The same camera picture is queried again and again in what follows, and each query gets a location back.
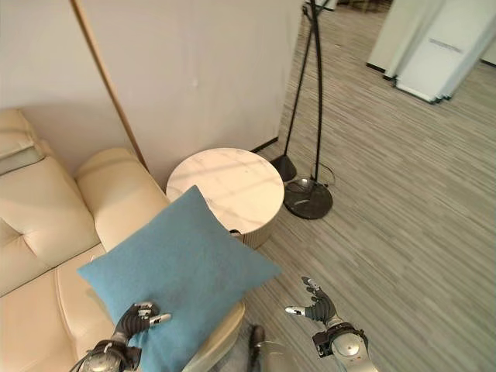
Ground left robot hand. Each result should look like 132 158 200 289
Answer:
114 301 172 340

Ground wooden wall trim strip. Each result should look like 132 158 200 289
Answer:
70 0 150 172

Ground round white marble side table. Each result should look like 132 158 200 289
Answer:
166 147 286 250

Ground blue square cushion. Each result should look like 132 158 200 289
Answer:
76 184 283 372

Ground white folded partition panels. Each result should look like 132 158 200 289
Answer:
365 0 496 105

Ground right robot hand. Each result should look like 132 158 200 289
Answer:
284 276 339 326

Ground cream leather sofa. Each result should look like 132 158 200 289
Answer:
0 108 246 372

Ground black floor lamp round base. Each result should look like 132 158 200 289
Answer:
283 0 335 221

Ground black power cable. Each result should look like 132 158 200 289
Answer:
287 164 337 193

